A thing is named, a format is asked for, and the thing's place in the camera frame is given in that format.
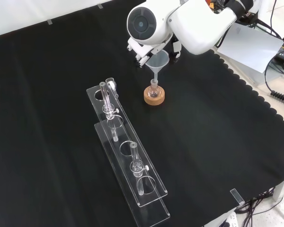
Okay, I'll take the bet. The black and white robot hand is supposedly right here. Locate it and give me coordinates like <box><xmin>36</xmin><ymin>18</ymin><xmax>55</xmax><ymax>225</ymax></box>
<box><xmin>126</xmin><ymin>37</ymin><xmax>182</xmax><ymax>69</ymax></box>

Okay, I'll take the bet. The translucent plastic funnel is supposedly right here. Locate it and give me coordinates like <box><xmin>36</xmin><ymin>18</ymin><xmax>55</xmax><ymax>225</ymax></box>
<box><xmin>144</xmin><ymin>49</ymin><xmax>170</xmax><ymax>84</ymax></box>

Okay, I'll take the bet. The clear round-bottom flask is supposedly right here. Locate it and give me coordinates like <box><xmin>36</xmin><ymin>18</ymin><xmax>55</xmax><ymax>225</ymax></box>
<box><xmin>149</xmin><ymin>79</ymin><xmax>160</xmax><ymax>98</ymax></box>

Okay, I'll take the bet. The clear acrylic funnel stand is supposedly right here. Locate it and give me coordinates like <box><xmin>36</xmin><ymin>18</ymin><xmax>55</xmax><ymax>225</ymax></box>
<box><xmin>86</xmin><ymin>77</ymin><xmax>171</xmax><ymax>227</ymax></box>

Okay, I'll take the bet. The pale board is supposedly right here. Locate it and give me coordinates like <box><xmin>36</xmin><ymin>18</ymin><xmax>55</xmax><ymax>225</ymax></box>
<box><xmin>217</xmin><ymin>22</ymin><xmax>284</xmax><ymax>74</ymax></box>

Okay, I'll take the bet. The black cloth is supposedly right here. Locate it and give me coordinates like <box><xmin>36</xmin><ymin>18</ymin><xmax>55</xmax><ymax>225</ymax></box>
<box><xmin>0</xmin><ymin>0</ymin><xmax>284</xmax><ymax>227</ymax></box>

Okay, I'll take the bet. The clear cloth clip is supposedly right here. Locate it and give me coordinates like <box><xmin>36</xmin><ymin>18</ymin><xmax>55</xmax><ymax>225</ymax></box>
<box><xmin>230</xmin><ymin>188</ymin><xmax>245</xmax><ymax>205</ymax></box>

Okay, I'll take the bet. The white power strip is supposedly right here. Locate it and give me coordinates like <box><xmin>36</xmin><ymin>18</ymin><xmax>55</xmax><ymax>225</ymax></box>
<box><xmin>217</xmin><ymin>211</ymin><xmax>240</xmax><ymax>227</ymax></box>

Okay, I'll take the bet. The white table leg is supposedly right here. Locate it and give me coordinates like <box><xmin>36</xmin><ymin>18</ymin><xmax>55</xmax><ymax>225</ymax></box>
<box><xmin>272</xmin><ymin>178</ymin><xmax>284</xmax><ymax>203</ymax></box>

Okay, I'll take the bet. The cork ring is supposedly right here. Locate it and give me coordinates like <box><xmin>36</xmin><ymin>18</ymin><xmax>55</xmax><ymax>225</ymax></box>
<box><xmin>143</xmin><ymin>86</ymin><xmax>166</xmax><ymax>105</ymax></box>

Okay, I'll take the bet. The black coiled cable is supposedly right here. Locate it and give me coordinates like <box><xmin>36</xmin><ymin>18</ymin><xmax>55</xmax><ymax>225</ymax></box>
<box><xmin>264</xmin><ymin>56</ymin><xmax>284</xmax><ymax>106</ymax></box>

